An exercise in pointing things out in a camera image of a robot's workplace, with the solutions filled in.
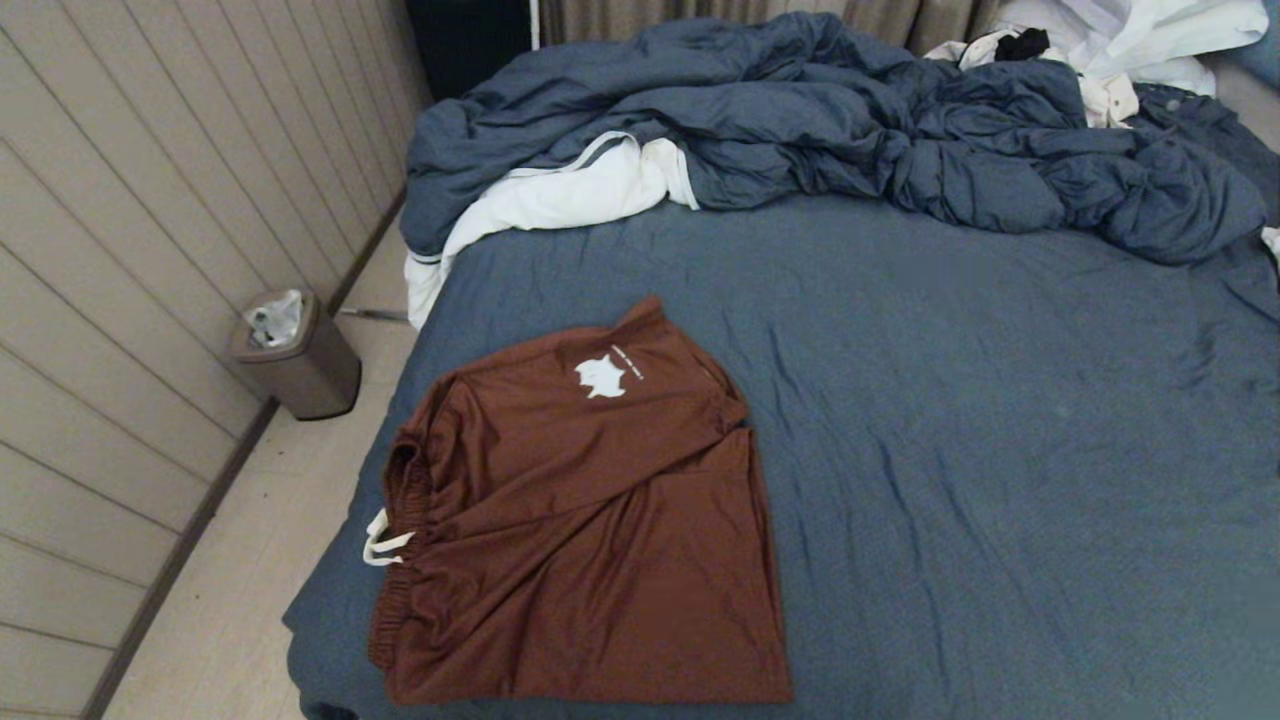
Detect small black garment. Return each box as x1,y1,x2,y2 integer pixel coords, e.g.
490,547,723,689
996,28,1053,61

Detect white crumpled garment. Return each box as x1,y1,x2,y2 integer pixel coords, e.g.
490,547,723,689
1000,0,1271,96

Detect clear plastic bin bag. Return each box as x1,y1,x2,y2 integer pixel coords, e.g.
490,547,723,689
245,289,304,348

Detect crumpled blue duvet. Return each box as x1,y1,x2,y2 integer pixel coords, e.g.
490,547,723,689
400,10,1280,266

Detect blue denim garment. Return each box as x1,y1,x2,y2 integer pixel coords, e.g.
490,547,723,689
1135,82,1280,161

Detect blue pillow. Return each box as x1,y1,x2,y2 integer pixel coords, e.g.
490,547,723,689
1232,0,1280,91

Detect brown drawstring shorts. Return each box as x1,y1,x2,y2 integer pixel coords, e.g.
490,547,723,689
362,295,796,706

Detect blue bed sheet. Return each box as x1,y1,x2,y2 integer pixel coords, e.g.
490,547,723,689
283,190,1280,720

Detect brown trash bin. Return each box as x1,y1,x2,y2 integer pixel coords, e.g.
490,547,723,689
227,288,363,421

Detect cream buttoned shirt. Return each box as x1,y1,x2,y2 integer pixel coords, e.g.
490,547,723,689
925,28,1141,129

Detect beige curtain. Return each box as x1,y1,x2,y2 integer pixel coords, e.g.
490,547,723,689
540,0,1006,56

